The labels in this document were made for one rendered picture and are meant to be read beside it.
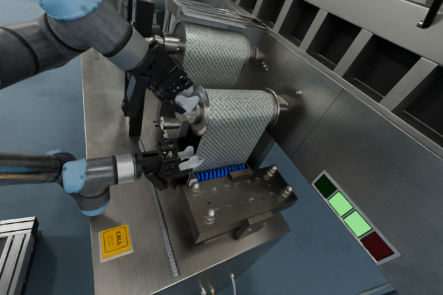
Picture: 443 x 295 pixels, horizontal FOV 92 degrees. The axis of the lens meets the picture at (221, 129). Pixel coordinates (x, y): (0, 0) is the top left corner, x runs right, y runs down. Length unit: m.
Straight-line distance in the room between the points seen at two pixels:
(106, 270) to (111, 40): 0.58
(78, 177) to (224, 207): 0.40
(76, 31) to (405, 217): 0.75
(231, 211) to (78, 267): 1.19
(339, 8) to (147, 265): 0.89
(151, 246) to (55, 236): 1.12
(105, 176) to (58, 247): 1.21
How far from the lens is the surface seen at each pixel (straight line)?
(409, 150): 0.63
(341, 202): 0.73
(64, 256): 1.75
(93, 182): 0.60
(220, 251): 0.80
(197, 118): 0.59
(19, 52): 0.43
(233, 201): 0.73
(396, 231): 0.69
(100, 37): 0.42
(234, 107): 0.62
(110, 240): 0.74
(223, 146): 0.70
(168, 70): 0.48
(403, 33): 0.65
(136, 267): 0.74
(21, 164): 0.65
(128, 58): 0.43
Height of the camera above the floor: 1.61
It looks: 37 degrees down
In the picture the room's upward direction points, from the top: 23 degrees clockwise
